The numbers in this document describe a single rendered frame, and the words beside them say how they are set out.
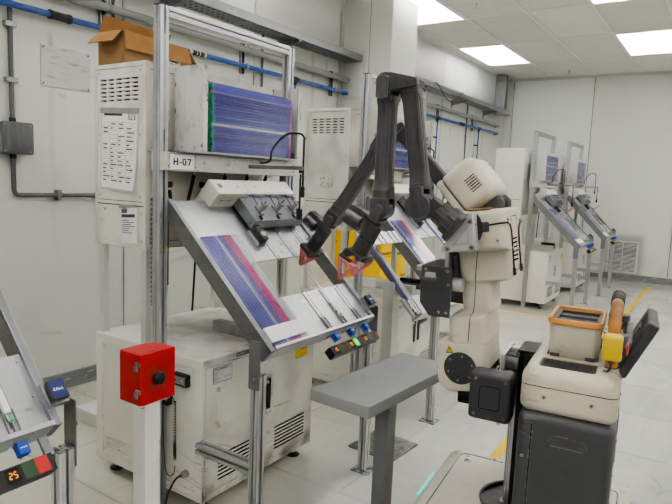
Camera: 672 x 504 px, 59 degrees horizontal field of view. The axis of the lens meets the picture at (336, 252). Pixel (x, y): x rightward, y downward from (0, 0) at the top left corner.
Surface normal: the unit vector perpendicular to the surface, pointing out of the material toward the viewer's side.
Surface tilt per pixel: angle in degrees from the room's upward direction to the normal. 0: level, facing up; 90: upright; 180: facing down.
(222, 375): 90
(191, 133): 90
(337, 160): 90
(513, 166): 90
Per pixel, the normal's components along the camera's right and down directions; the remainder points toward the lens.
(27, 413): 0.63, -0.61
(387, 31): -0.55, 0.07
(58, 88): 0.83, 0.10
